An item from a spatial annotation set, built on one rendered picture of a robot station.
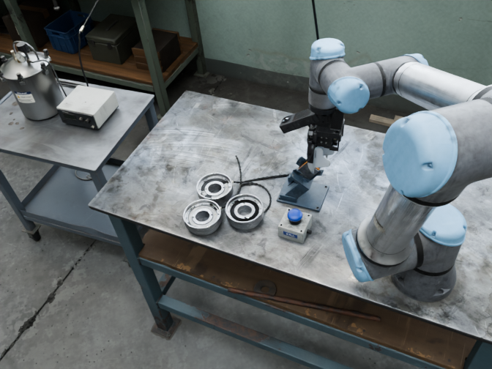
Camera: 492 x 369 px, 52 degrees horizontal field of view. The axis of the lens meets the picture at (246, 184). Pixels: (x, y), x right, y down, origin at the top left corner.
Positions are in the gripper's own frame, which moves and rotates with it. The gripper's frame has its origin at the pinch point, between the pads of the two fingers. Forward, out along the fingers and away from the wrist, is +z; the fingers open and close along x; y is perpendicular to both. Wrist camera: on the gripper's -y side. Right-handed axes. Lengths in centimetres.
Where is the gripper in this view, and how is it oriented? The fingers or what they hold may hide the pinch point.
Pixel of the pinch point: (311, 165)
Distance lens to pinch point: 135.9
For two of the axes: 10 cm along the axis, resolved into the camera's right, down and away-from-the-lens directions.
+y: 9.5, 1.7, -2.6
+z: 0.4, 7.5, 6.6
